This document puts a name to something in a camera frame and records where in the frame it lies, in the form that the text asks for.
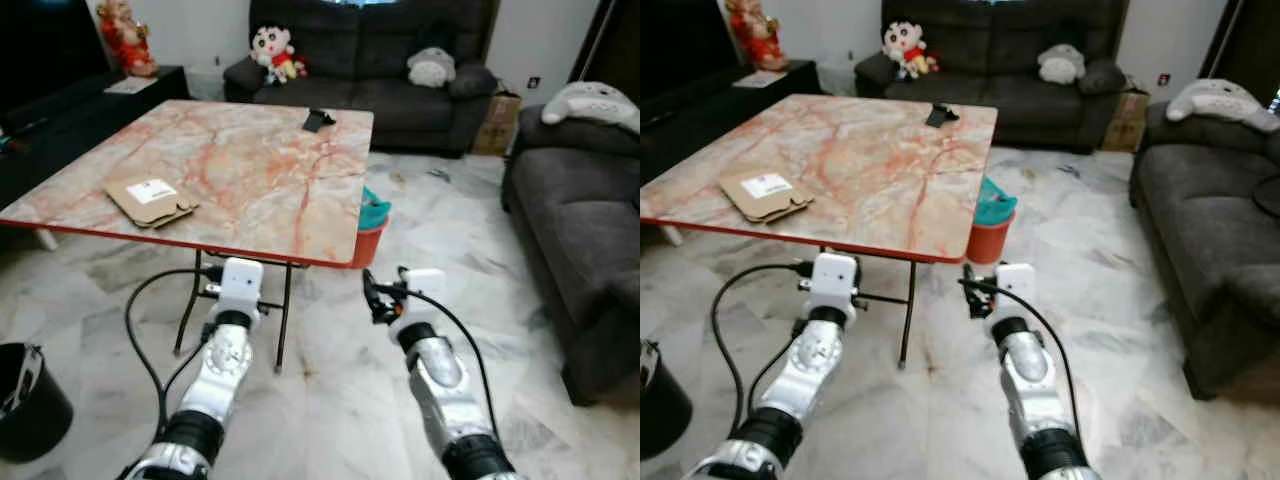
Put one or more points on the flat brown cardboard piece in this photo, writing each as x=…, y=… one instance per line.
x=750, y=202
x=135, y=205

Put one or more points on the teal plastic bag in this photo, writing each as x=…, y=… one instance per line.
x=375, y=210
x=998, y=207

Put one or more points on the black TV cabinet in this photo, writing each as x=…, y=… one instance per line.
x=60, y=130
x=700, y=130

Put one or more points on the grey Totoro plush toy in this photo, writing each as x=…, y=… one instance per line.
x=432, y=70
x=1062, y=65

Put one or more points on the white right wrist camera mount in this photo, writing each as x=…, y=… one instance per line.
x=1015, y=285
x=425, y=290

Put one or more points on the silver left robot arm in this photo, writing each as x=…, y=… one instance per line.
x=222, y=370
x=810, y=365

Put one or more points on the red and gold figurine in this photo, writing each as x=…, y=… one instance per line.
x=757, y=38
x=128, y=40

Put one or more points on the brown cardboard box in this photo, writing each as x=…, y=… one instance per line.
x=497, y=125
x=1127, y=120

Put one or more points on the black plastic bucket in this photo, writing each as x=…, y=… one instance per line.
x=665, y=410
x=40, y=420

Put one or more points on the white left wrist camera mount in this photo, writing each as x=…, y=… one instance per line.
x=242, y=280
x=835, y=277

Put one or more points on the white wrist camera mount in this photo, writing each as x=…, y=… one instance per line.
x=425, y=290
x=242, y=280
x=1015, y=285
x=835, y=277

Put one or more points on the dark grey fabric sofa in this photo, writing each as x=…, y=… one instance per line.
x=1000, y=95
x=370, y=105

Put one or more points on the white printed booklet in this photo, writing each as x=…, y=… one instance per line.
x=760, y=79
x=132, y=86

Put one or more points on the black television screen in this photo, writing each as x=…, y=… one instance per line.
x=40, y=55
x=680, y=50

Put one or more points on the dark grey armchair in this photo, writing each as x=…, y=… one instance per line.
x=1200, y=220
x=570, y=220

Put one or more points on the cartoon boy plush doll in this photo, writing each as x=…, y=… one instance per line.
x=272, y=45
x=905, y=42

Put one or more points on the dark grey cushion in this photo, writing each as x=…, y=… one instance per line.
x=473, y=82
x=1103, y=78

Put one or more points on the black metal table frame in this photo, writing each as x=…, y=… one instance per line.
x=906, y=320
x=284, y=320

